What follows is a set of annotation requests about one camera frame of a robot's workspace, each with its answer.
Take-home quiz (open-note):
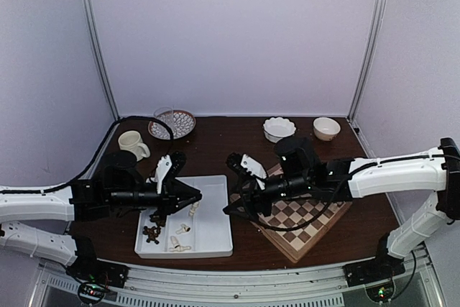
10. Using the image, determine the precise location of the light chess pieces pile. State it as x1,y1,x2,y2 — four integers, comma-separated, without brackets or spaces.
168,224,192,252

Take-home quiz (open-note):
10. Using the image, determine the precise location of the left aluminium frame post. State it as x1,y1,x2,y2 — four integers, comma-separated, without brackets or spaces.
82,0,120,120

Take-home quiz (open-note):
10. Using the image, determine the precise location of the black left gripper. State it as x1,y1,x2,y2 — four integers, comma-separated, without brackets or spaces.
109,180,201,221

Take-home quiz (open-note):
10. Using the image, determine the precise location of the white scalloped bowl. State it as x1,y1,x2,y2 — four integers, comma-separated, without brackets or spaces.
262,117,297,143

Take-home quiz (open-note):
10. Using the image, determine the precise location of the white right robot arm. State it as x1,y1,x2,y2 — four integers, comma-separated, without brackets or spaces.
224,137,459,280

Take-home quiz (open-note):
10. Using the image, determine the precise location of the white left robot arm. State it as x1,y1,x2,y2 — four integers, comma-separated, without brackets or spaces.
1,150,202,281

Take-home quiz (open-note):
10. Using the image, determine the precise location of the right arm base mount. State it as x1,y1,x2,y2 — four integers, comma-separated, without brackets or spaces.
344,260,405,287

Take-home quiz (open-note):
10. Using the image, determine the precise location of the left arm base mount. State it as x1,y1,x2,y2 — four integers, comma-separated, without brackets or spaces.
66,260,129,288

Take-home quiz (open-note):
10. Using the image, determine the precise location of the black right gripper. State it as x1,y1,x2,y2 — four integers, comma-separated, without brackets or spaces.
223,173,312,224

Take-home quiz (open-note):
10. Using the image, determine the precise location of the aluminium frame post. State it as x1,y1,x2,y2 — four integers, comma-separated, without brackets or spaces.
347,0,387,123
82,0,120,120

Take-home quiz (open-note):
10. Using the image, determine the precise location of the cream ceramic mug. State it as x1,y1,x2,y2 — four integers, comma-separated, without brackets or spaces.
118,130,151,162

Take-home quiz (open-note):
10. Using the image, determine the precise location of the right aluminium frame post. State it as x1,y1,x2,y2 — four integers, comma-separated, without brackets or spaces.
347,0,387,123

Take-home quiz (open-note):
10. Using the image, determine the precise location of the dark chess pieces pile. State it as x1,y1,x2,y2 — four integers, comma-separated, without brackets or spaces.
142,213,166,244

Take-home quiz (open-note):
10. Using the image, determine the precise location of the cream round bowl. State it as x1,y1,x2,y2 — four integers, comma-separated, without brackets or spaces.
313,117,341,142

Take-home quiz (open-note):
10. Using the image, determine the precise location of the patterned brown plate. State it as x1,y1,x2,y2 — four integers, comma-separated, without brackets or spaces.
148,110,196,140

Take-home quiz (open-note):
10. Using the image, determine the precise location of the wooden chess board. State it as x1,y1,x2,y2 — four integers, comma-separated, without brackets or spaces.
230,162,354,263

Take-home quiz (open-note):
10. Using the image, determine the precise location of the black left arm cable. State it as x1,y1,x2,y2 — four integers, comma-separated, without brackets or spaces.
0,116,175,195

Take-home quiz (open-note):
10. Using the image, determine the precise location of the white plastic tray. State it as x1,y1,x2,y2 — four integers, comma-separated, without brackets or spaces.
134,175,233,260

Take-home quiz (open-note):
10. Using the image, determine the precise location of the clear drinking glass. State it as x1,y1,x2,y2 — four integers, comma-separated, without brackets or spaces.
154,106,175,131

